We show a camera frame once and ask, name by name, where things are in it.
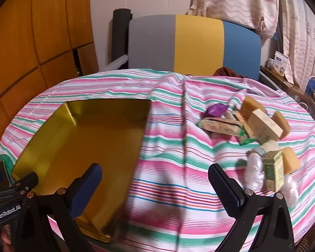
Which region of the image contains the gold metal tin tray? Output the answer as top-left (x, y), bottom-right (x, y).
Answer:
top-left (11, 99), bottom-right (152, 243)

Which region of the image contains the wooden shelf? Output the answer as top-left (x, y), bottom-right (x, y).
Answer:
top-left (260, 66), bottom-right (315, 126)

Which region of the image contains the green snack packet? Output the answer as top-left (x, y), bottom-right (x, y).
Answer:
top-left (238, 126), bottom-right (258, 146)

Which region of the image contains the wavy patterned curtain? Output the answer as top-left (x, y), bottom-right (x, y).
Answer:
top-left (276, 0), bottom-right (315, 87)

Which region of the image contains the green white small box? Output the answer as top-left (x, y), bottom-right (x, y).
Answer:
top-left (261, 150), bottom-right (285, 192)

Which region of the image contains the bubble bundle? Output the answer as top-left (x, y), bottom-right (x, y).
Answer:
top-left (244, 152), bottom-right (265, 189)
top-left (281, 175), bottom-right (300, 207)

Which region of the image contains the orange wooden wardrobe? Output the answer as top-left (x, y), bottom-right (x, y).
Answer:
top-left (0, 0), bottom-right (100, 163)

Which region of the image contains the white blue carton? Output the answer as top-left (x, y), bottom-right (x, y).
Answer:
top-left (272, 50), bottom-right (289, 77)

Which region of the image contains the hanging patterned beige cloth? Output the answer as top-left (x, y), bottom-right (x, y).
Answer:
top-left (186, 0), bottom-right (280, 41)

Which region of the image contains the dark red cloth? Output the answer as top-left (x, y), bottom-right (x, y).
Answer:
top-left (213, 67), bottom-right (244, 79)

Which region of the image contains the cream printed box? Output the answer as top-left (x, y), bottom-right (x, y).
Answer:
top-left (248, 109), bottom-right (283, 141)

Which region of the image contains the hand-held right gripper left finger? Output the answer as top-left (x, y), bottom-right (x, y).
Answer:
top-left (14, 163), bottom-right (103, 252)

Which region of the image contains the blue round container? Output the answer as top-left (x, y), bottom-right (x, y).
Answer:
top-left (305, 76), bottom-right (315, 95)

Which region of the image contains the pink green striped tablecloth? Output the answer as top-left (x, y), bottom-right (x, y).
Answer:
top-left (0, 68), bottom-right (315, 252)

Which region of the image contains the slim cream brown box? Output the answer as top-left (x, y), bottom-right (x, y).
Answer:
top-left (227, 110), bottom-right (255, 137)

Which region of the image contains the grey yellow blue chair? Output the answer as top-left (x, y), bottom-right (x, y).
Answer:
top-left (128, 14), bottom-right (261, 80)

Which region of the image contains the orange-brown sponge block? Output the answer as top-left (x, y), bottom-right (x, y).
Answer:
top-left (240, 96), bottom-right (265, 120)

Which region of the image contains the purple snack packet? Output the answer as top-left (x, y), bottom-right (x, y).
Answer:
top-left (203, 104), bottom-right (227, 118)

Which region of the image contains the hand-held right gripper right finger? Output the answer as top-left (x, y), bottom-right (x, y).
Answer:
top-left (208, 163), bottom-right (296, 252)

